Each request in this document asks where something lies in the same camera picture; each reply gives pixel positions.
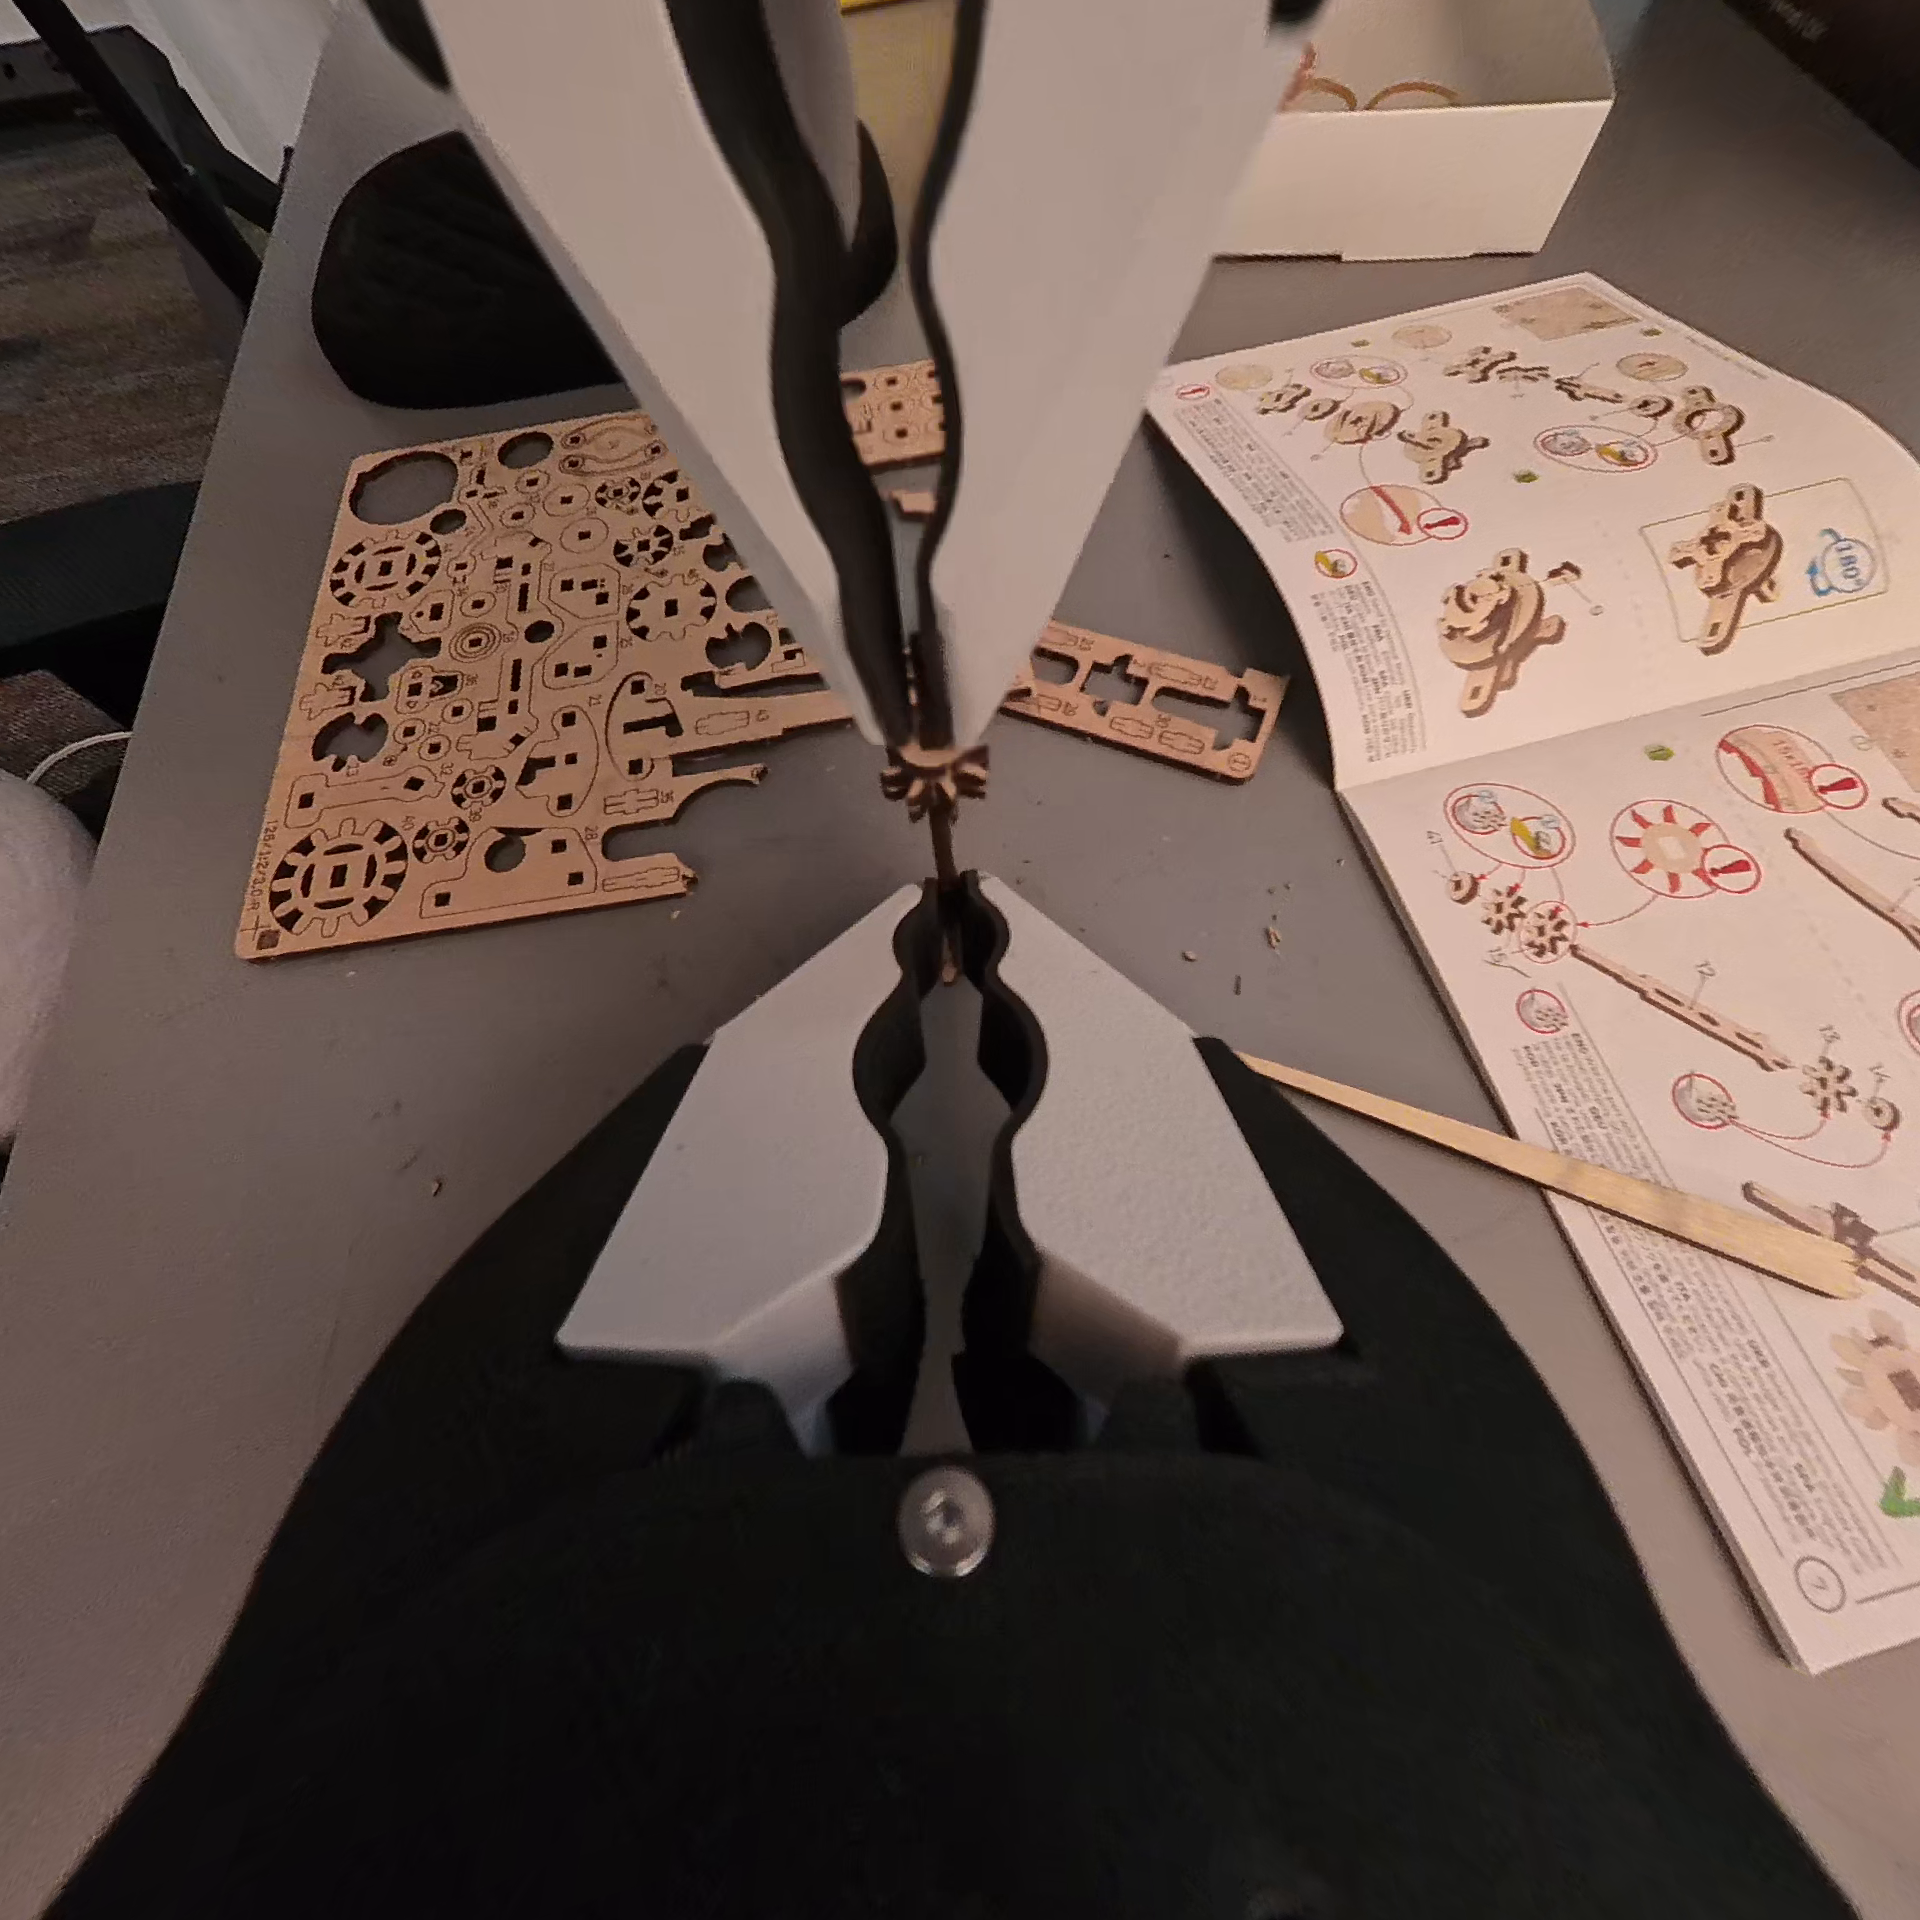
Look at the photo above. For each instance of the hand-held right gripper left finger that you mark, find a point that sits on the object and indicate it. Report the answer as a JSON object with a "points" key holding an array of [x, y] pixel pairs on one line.
{"points": [[720, 1198]]}

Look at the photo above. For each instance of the pile of tan rubber bands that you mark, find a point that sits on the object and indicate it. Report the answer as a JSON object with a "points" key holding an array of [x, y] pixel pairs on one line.
{"points": [[1398, 92]]}

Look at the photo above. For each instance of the small wooden parts strip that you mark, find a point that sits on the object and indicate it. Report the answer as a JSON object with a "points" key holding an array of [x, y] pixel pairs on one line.
{"points": [[1172, 686]]}

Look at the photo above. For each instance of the white cardboard box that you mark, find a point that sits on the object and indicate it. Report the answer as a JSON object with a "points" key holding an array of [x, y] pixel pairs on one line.
{"points": [[1430, 178]]}

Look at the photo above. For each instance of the black cardboard box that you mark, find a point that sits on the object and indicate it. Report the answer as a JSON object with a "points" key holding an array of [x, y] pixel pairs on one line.
{"points": [[1842, 79]]}

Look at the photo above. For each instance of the laser-cut wooden parts sheet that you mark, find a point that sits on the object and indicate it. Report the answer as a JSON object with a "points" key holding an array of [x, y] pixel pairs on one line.
{"points": [[494, 671]]}

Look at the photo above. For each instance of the thin wooden axle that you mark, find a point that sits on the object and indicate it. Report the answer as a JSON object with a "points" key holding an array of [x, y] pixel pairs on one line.
{"points": [[942, 857]]}

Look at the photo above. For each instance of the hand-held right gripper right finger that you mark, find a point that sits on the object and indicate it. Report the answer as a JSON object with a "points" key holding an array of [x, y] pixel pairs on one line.
{"points": [[1172, 1198]]}

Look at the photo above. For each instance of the person's pale trousers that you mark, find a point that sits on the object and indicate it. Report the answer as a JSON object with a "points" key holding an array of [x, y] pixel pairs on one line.
{"points": [[41, 929]]}

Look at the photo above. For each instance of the pointed wooden stick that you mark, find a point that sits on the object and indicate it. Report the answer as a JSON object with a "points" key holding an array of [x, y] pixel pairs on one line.
{"points": [[1574, 1169]]}

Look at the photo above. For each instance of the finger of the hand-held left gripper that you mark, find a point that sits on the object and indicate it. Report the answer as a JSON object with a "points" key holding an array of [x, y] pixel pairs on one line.
{"points": [[649, 222], [1097, 222]]}

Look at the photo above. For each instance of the open instruction booklet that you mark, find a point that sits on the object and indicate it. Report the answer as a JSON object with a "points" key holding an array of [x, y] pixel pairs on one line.
{"points": [[1652, 929]]}

